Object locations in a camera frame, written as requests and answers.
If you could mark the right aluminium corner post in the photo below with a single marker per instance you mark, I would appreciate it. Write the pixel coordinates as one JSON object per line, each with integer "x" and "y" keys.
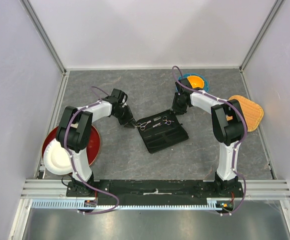
{"x": 261, "y": 33}

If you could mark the silver scissors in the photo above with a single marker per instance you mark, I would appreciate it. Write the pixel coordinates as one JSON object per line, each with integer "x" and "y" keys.
{"x": 142, "y": 126}

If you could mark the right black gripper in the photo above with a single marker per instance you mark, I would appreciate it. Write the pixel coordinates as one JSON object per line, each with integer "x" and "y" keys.
{"x": 175, "y": 108}

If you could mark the left aluminium corner post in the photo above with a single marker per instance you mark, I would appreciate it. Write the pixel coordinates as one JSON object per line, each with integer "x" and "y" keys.
{"x": 43, "y": 34}

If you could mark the red plate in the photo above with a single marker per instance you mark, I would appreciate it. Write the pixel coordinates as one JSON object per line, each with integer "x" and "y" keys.
{"x": 93, "y": 146}

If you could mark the black zip tool case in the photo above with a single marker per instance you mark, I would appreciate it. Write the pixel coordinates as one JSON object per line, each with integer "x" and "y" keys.
{"x": 164, "y": 136}

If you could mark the orange woven mat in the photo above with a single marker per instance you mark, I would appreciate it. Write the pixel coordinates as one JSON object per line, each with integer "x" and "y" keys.
{"x": 253, "y": 113}

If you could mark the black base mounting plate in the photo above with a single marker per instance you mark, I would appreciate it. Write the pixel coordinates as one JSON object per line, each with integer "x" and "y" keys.
{"x": 158, "y": 192}

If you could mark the pink-tinted scissors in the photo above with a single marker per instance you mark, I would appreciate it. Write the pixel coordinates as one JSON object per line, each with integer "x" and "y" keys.
{"x": 161, "y": 120}

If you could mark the aluminium corner post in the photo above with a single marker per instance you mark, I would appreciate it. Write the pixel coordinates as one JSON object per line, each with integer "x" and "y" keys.
{"x": 261, "y": 33}
{"x": 43, "y": 34}

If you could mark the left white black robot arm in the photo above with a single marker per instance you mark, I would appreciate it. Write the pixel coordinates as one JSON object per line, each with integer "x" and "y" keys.
{"x": 74, "y": 129}

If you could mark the white plate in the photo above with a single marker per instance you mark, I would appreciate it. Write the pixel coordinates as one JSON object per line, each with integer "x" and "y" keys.
{"x": 56, "y": 159}

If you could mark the slotted cable duct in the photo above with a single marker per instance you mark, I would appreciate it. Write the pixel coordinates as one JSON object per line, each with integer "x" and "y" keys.
{"x": 74, "y": 204}

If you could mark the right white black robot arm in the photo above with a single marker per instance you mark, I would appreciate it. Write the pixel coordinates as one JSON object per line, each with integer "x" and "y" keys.
{"x": 228, "y": 123}

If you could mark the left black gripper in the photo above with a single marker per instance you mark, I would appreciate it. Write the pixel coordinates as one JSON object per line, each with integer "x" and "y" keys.
{"x": 130, "y": 116}

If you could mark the orange bowl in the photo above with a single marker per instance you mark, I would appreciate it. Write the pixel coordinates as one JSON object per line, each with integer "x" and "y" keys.
{"x": 196, "y": 81}

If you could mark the aluminium front rail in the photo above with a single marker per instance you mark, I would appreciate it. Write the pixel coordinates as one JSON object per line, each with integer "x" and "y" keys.
{"x": 256, "y": 189}

